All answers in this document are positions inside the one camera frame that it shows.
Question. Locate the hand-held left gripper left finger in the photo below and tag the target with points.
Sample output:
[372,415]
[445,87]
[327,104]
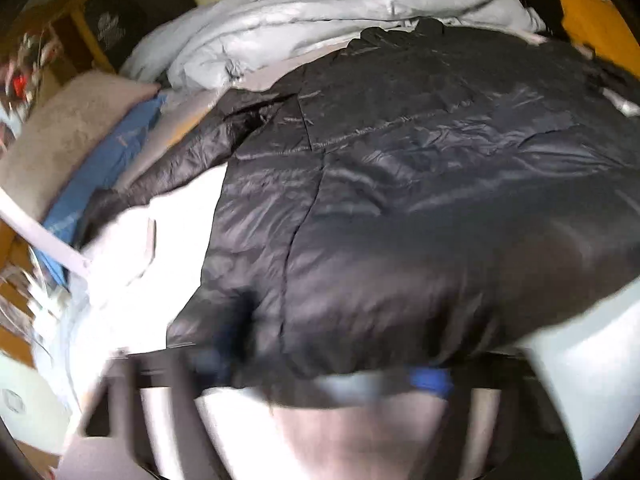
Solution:
[200,375]

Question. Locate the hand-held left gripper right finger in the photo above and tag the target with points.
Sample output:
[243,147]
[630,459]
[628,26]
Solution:
[430,380]

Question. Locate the black puffer jacket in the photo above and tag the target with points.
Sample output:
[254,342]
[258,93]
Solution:
[400,185]

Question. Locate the white square device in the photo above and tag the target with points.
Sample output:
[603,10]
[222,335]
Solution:
[50,240]

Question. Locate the blue pillow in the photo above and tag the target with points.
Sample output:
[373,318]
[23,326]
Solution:
[105,160]

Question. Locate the beige pillow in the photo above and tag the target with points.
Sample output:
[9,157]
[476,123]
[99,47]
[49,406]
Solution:
[65,130]

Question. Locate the light grey duvet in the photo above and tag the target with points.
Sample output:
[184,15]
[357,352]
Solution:
[300,10]

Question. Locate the yellow pillow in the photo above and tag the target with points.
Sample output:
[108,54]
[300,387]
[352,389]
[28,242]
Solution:
[595,20]

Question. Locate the black bag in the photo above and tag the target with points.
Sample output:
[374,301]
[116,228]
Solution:
[542,0]

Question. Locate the wooden bed frame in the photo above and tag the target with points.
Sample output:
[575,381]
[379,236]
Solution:
[90,40]

